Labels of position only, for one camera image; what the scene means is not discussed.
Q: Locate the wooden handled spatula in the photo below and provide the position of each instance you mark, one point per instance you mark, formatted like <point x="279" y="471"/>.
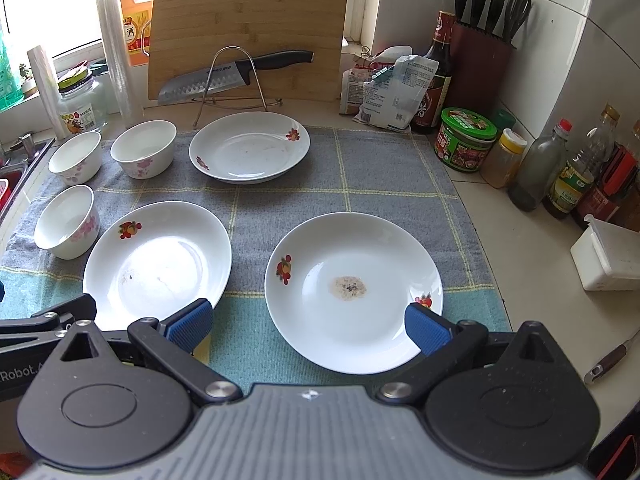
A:
<point x="610" y="360"/>

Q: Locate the white blue printed bag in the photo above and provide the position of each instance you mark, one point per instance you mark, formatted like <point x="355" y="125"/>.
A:
<point x="394" y="94"/>

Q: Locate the dark red knife block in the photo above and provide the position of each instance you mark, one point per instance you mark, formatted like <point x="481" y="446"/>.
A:
<point x="481" y="48"/>

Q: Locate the red labelled sauce bottle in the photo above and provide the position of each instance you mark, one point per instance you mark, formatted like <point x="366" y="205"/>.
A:
<point x="615" y="180"/>

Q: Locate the clear bottle red cap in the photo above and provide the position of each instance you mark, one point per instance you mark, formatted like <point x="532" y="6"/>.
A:
<point x="541" y="165"/>

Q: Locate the bamboo cutting board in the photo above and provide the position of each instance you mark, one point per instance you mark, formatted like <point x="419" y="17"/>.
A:
<point x="188" y="35"/>

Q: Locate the orange cooking oil jug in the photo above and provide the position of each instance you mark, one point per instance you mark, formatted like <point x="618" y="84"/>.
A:
<point x="136" y="24"/>

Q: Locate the white plastic seasoning box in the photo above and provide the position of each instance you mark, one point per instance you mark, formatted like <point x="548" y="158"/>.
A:
<point x="607" y="257"/>

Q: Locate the green lidded sauce tub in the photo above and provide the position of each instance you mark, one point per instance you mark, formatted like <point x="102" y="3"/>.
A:
<point x="464" y="139"/>

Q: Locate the glass jar green lid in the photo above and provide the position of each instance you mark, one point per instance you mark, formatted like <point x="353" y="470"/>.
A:
<point x="82" y="106"/>

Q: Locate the grey checked dish towel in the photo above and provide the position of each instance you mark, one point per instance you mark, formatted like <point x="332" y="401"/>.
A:
<point x="391" y="176"/>

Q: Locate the dark soy sauce bottle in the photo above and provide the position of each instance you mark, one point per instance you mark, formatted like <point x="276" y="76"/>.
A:
<point x="427" y="116"/>

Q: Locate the white plate with brown stain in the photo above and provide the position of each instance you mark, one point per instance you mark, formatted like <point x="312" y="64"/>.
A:
<point x="337" y="287"/>

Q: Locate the small potted plant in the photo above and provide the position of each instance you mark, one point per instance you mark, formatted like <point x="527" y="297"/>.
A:
<point x="28" y="84"/>

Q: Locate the yellow lidded spice jar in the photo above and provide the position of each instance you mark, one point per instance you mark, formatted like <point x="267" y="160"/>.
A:
<point x="503" y="160"/>

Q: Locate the black handled santoku knife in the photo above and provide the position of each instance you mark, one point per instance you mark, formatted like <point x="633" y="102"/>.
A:
<point x="188" y="87"/>

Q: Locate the teal dish cloth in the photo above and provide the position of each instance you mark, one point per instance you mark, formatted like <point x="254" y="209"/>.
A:
<point x="245" y="346"/>

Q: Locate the white floral bowl front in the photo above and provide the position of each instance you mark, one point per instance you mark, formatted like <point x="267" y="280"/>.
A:
<point x="70" y="224"/>

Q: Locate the white floral bowl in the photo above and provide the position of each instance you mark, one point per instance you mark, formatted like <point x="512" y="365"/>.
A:
<point x="145" y="150"/>
<point x="78" y="160"/>
<point x="70" y="224"/>

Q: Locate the red white clipped bag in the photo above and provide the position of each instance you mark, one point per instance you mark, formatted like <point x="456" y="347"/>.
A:
<point x="360" y="71"/>

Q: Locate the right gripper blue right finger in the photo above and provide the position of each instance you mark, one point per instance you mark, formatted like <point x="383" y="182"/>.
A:
<point x="427" y="330"/>

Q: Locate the green capped small jar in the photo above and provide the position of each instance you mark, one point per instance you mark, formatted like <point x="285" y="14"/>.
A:
<point x="502" y="119"/>

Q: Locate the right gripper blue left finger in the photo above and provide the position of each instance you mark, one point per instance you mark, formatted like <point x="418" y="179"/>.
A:
<point x="189" y="326"/>

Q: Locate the green labelled oil bottle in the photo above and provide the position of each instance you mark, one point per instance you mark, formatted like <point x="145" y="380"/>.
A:
<point x="585" y="157"/>

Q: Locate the tall cling film roll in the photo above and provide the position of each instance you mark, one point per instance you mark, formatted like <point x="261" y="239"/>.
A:
<point x="117" y="59"/>

